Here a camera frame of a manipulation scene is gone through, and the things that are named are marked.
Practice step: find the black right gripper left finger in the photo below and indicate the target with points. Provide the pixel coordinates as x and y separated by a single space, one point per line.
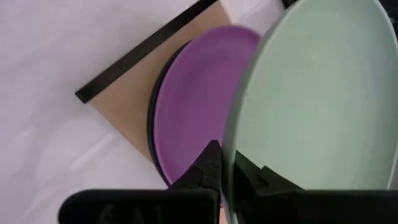
140 207

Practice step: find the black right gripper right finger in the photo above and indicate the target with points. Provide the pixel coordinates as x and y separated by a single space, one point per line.
311 207

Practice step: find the mint green plate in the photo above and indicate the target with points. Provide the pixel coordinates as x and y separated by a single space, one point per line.
317 93

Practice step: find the purple plate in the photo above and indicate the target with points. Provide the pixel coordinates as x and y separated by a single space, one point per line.
196 99

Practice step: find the black frame wooden shelf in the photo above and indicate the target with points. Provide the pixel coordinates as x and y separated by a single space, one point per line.
130 93

